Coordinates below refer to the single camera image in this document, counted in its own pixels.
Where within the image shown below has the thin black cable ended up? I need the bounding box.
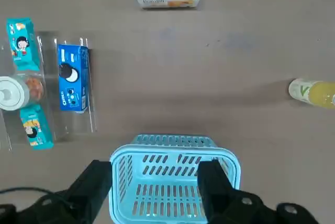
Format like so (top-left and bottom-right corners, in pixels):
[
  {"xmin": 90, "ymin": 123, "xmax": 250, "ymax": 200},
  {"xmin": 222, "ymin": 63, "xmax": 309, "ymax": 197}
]
[{"xmin": 0, "ymin": 186, "xmax": 52, "ymax": 196}]

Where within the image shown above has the blue Oreo cookie box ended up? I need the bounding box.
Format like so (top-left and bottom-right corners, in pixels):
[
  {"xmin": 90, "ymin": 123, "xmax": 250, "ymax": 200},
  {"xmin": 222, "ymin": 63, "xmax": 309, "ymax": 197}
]
[{"xmin": 57, "ymin": 43, "xmax": 91, "ymax": 114}]

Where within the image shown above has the light blue plastic basket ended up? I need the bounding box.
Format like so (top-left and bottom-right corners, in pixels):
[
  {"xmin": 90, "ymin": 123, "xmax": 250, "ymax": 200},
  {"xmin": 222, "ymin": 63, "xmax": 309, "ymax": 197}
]
[{"xmin": 108, "ymin": 133, "xmax": 241, "ymax": 224}]

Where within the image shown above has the teal snack packet cartoon girl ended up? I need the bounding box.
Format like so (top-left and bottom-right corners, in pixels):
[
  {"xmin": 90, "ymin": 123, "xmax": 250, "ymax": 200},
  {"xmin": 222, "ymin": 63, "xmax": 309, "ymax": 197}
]
[
  {"xmin": 19, "ymin": 104, "xmax": 55, "ymax": 151},
  {"xmin": 6, "ymin": 17, "xmax": 41, "ymax": 72}
]

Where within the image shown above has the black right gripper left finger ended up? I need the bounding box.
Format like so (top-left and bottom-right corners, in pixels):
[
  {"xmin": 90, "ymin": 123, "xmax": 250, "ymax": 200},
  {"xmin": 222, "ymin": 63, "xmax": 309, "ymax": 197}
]
[{"xmin": 0, "ymin": 159, "xmax": 113, "ymax": 224}]

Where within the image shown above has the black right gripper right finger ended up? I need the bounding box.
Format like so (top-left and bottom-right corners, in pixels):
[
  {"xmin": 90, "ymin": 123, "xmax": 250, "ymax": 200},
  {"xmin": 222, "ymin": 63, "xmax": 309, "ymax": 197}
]
[{"xmin": 196, "ymin": 159, "xmax": 321, "ymax": 224}]

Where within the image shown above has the yellow drink bottle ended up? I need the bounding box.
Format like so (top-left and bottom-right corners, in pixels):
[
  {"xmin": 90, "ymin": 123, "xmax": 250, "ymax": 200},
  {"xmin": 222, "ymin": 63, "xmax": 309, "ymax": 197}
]
[{"xmin": 288, "ymin": 78, "xmax": 335, "ymax": 110}]

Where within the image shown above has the clear acrylic display shelf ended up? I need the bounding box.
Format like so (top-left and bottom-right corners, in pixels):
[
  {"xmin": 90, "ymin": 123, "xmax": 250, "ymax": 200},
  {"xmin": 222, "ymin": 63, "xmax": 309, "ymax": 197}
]
[{"xmin": 0, "ymin": 30, "xmax": 97, "ymax": 152}]

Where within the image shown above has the glass cookie jar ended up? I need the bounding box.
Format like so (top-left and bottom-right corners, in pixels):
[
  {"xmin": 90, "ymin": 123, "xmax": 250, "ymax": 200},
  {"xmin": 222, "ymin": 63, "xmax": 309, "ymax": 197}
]
[{"xmin": 0, "ymin": 74, "xmax": 46, "ymax": 111}]

